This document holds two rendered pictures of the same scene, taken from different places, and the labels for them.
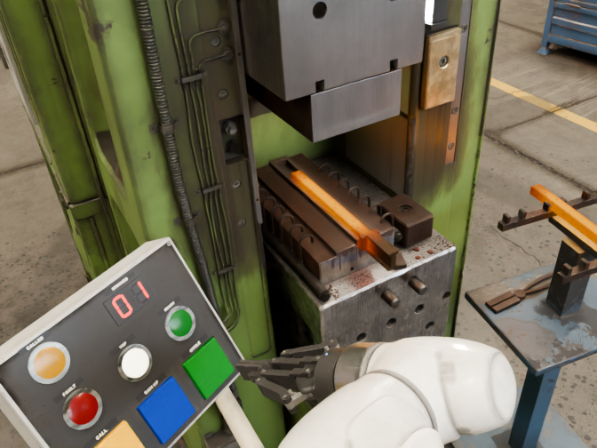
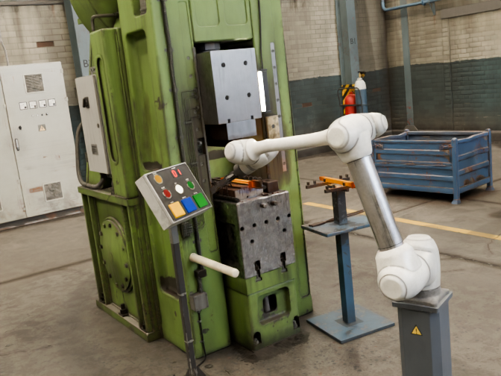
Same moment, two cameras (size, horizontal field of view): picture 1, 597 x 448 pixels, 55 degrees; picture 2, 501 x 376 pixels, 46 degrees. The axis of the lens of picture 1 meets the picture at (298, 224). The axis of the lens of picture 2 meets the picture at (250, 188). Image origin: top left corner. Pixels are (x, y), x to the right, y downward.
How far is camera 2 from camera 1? 235 cm
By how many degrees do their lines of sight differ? 26
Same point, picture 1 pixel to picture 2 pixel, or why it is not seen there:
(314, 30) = (226, 103)
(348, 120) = (239, 133)
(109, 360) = (172, 185)
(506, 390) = not seen: hidden behind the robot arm
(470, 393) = not seen: hidden behind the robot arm
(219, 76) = (196, 123)
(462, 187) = (294, 184)
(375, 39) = (244, 108)
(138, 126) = (171, 136)
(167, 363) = (187, 193)
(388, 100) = (252, 129)
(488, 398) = not seen: hidden behind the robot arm
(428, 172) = (276, 173)
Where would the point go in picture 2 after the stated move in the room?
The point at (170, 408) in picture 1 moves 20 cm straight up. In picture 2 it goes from (189, 204) to (184, 165)
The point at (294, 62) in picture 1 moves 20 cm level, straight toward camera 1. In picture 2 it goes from (221, 112) to (223, 113)
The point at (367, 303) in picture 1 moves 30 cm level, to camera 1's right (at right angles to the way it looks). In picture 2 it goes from (254, 207) to (305, 201)
